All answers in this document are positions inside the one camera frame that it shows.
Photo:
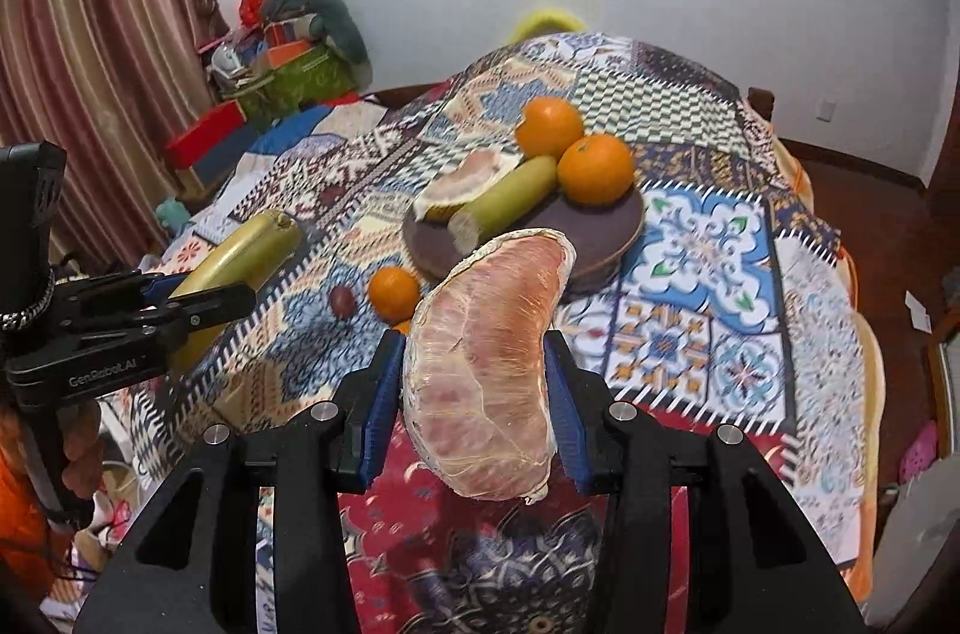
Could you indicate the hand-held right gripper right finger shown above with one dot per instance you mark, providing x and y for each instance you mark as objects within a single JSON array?
[{"x": 566, "y": 409}]

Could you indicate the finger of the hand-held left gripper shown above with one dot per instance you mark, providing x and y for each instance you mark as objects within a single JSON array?
[
  {"x": 217, "y": 304},
  {"x": 157, "y": 286}
]

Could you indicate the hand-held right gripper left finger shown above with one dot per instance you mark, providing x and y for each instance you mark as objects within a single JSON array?
[{"x": 382, "y": 394}]

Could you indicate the green yellow banana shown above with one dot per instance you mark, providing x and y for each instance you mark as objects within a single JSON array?
[
  {"x": 240, "y": 251},
  {"x": 510, "y": 199}
]

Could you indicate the peeled pink pomelo segment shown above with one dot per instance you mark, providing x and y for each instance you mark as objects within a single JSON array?
[{"x": 487, "y": 379}]

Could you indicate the dark purple plate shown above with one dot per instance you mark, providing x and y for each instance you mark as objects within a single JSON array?
[{"x": 592, "y": 236}]

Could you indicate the pomelo piece with white peel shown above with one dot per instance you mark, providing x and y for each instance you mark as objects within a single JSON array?
[{"x": 465, "y": 184}]

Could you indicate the large orange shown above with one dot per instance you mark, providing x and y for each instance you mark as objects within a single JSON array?
[
  {"x": 596, "y": 169},
  {"x": 551, "y": 127}
]

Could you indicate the person's left hand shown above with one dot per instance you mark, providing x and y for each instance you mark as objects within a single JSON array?
[{"x": 84, "y": 454}]

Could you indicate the teal plush toy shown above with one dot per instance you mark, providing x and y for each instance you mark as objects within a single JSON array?
[{"x": 172, "y": 214}]

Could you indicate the dark purple round fruit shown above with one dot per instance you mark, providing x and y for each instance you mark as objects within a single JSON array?
[{"x": 343, "y": 301}]

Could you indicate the patchwork printed blanket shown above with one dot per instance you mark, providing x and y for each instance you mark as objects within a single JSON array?
[{"x": 675, "y": 244}]

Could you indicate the blue white cloth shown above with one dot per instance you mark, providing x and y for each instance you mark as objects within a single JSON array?
[{"x": 330, "y": 124}]

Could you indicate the green storage basket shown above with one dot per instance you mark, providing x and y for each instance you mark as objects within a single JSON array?
[{"x": 307, "y": 79}]

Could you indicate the striped brown curtain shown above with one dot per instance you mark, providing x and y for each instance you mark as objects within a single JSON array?
[{"x": 97, "y": 18}]

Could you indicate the red bag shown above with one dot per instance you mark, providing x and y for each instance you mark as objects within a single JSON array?
[{"x": 253, "y": 6}]

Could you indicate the grey plush pillow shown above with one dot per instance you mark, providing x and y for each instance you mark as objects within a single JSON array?
[{"x": 330, "y": 15}]

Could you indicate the pink slipper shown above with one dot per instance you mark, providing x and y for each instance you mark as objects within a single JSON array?
[{"x": 919, "y": 450}]

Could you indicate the white paper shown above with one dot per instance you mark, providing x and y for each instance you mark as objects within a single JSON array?
[{"x": 919, "y": 311}]

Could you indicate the yellow foam tube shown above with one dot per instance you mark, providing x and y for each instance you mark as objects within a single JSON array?
[{"x": 544, "y": 20}]

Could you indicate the white wall socket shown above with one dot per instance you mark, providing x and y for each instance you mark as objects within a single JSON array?
[{"x": 826, "y": 109}]

